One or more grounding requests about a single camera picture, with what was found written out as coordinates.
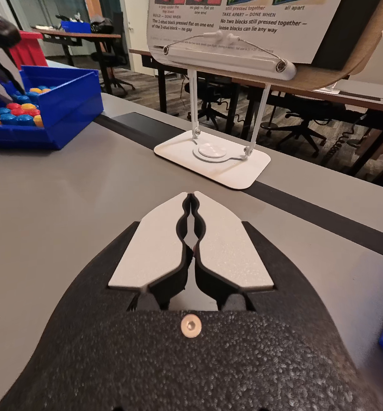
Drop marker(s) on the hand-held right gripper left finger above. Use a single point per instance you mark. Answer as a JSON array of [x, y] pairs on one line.
[[146, 250]]

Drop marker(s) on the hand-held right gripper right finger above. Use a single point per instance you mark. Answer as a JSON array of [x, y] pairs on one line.
[[233, 250]]

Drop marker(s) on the pile of colourful toy blocks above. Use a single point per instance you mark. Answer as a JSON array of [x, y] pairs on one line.
[[18, 112]]

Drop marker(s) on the red plastic bin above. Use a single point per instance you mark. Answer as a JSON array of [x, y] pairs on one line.
[[27, 51]]

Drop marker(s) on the wooden top desk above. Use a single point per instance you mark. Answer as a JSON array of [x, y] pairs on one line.
[[82, 33]]

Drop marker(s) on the white document stand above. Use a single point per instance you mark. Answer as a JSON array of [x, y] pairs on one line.
[[210, 167], [326, 89]]

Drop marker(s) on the black bag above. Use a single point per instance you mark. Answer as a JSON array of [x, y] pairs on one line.
[[101, 25]]

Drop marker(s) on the black office chair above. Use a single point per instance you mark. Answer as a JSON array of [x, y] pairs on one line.
[[302, 112], [210, 93], [114, 57]]

